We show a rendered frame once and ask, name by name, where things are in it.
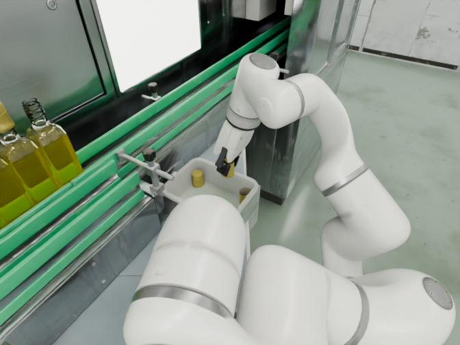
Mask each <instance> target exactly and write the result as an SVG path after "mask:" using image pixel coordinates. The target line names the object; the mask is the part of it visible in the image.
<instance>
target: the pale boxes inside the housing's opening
mask: <svg viewBox="0 0 460 345"><path fill-rule="evenodd" d="M276 6H277V0H246V19H249V20H254V21H260V20H262V19H263V18H265V17H267V16H269V15H270V14H272V13H274V12H276ZM292 6H293V0H285V12H284V14H285V15H290V16H291V15H292Z"/></svg>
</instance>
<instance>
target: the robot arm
mask: <svg viewBox="0 0 460 345"><path fill-rule="evenodd" d="M279 73H280V71H279V65H278V64H277V63H276V61H275V60H274V59H272V58H271V57H269V56H267V55H265V54H262V53H249V54H247V55H245V56H244V57H243V58H242V60H241V62H240V65H239V68H238V72H237V75H236V78H235V83H234V85H233V90H232V93H231V98H230V101H229V105H228V108H227V113H226V121H225V123H224V124H223V126H222V129H221V130H220V133H219V136H218V139H217V141H216V145H215V147H214V154H215V155H217V154H219V152H221V153H220V155H219V157H218V159H217V161H216V163H215V166H217V169H216V170H217V171H218V172H219V173H220V174H222V175H224V176H227V175H228V174H229V170H230V167H231V166H230V163H231V162H232V161H233V160H234V167H236V166H237V163H238V160H239V158H240V156H239V155H240V154H241V152H242V150H243V149H244V148H245V147H246V146H247V144H248V143H249V142H250V140H251V138H252V136H253V133H254V130H255V129H256V128H258V127H259V125H260V122H262V123H263V124H264V125H265V126H267V127H269V128H271V129H278V128H281V127H284V126H286V125H288V124H290V123H292V122H294V121H295V120H298V119H300V118H302V117H304V116H308V117H309V119H310V120H311V121H312V123H313V124H314V125H315V127H316V129H317V130H318V133H319V134H320V139H321V143H322V150H321V154H320V159H319V162H318V165H317V167H316V169H315V172H314V175H313V180H314V183H315V185H316V186H317V187H318V189H319V190H320V191H321V193H322V194H323V196H325V198H326V199H327V201H328V202H329V203H330V204H331V206H332V207H333V209H334V210H335V211H336V213H337V214H338V216H336V217H334V218H332V219H330V220H329V221H327V222H326V223H325V224H324V226H323V228H322V233H321V253H322V265H320V264H318V263H316V262H314V261H313V260H311V259H309V258H307V257H305V256H303V255H301V254H299V253H297V252H295V251H292V250H290V249H288V248H286V247H283V246H277V245H271V244H269V245H264V246H261V247H259V248H257V249H256V250H255V251H254V252H253V253H252V254H251V256H250V257H249V259H248V261H247V264H246V268H245V270H244V275H243V279H242V287H241V291H240V299H239V304H238V312H237V317H236V319H234V313H235V305H236V301H237V295H238V287H239V284H240V278H241V274H242V265H243V260H244V253H245V248H246V227H245V224H244V221H243V219H242V217H241V215H240V213H239V211H238V210H237V209H236V208H235V207H234V206H233V205H232V204H231V203H230V202H228V201H227V200H225V199H223V198H222V197H219V196H216V195H213V194H197V195H194V196H191V197H189V198H187V199H185V200H183V201H182V202H180V204H178V205H177V206H176V207H175V208H174V210H172V211H171V213H170V215H169V216H168V217H167V219H166V222H165V223H164V226H163V227H162V230H161V231H160V234H159V236H158V238H157V241H156V243H155V246H154V247H153V250H152V252H151V255H150V257H149V261H148V263H147V265H146V268H145V269H144V272H143V274H142V277H141V279H140V282H139V284H138V286H137V288H136V291H135V293H134V295H133V298H132V300H131V302H130V304H129V307H128V310H127V313H126V315H125V321H124V325H123V337H124V341H125V343H126V345H443V344H444V343H445V341H446V340H447V339H448V337H449V336H450V334H451V332H452V329H453V327H454V324H455V318H456V309H455V303H454V301H453V299H452V296H451V295H450V293H449V292H448V290H447V289H446V288H445V287H444V286H443V285H442V284H441V283H440V282H439V281H438V280H436V279H434V278H433V277H431V276H429V275H427V274H425V273H423V272H420V271H417V270H411V269H404V268H392V269H387V270H382V271H378V272H373V273H369V274H365V275H363V273H362V260H364V259H367V258H371V257H374V256H377V255H381V254H384V253H388V252H390V251H392V250H394V249H396V248H398V247H399V246H401V245H402V244H403V243H404V242H405V241H406V240H407V239H408V237H409V235H410V233H411V225H410V222H409V220H408V218H407V217H406V215H405V214H404V212H403V211H402V210H401V208H400V207H399V206H398V204H397V203H396V202H395V200H394V199H393V198H392V197H391V196H390V194H389V193H388V191H387V190H386V189H385V188H384V187H383V186H382V184H381V183H380V182H379V180H378V179H377V178H376V177H375V176H374V174H373V173H372V171H371V170H370V169H369V168H368V167H367V165H366V164H365V163H364V161H363V160H362V159H361V158H360V156H359V155H358V153H357V151H356V149H355V142H354V137H353V131H352V128H351V125H350V120H349V117H348V114H347V112H346V110H345V108H344V106H343V105H342V103H341V101H340V100H339V99H338V98H337V97H336V95H335V94H334V93H333V91H332V90H331V89H330V87H328V86H327V85H326V84H325V83H324V82H323V80H321V79H320V78H319V77H317V76H315V75H313V74H310V73H302V74H299V75H295V76H293V77H289V78H287V79H284V80H279V79H278V78H279ZM225 158H226V159H227V162H226V161H225Z"/></svg>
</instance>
